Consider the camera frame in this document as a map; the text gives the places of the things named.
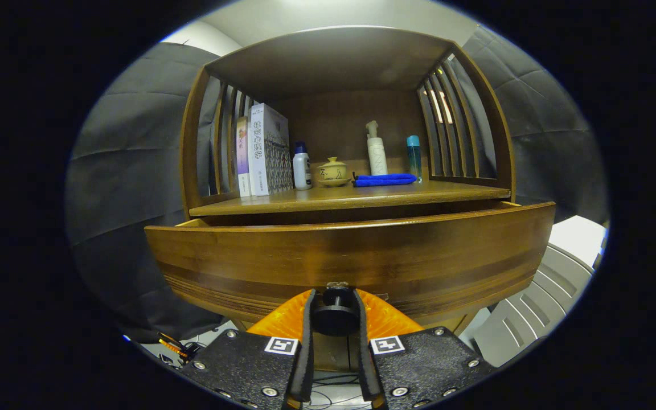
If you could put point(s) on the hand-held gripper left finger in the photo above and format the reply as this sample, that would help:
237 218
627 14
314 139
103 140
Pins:
308 353

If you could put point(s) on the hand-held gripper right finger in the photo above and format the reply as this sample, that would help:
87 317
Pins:
362 353

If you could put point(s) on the wooden drawer with black knob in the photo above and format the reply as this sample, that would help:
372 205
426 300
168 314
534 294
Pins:
351 250

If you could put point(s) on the wooden countertop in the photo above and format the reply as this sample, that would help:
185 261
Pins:
351 196

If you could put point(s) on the white drawer unit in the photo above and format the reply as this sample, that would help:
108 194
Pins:
533 307

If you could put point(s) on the wooden cabinet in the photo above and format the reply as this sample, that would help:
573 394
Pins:
333 62

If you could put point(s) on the orange black tool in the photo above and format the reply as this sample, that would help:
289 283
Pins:
171 346

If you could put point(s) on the folded blue cloth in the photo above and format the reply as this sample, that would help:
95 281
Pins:
382 180

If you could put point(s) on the small white bottle blue cap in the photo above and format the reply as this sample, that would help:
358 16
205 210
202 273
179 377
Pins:
302 171

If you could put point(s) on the yellow ceramic lidded teacup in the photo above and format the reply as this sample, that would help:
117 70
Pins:
333 171

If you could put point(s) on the thick white patterned book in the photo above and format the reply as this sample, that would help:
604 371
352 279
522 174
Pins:
258 165

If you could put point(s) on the white pump bottle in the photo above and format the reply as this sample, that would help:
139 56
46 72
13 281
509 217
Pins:
377 156

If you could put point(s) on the clear blue capped bottle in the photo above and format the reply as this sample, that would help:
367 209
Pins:
414 159

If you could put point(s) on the thin purple book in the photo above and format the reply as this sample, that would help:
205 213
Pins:
242 159

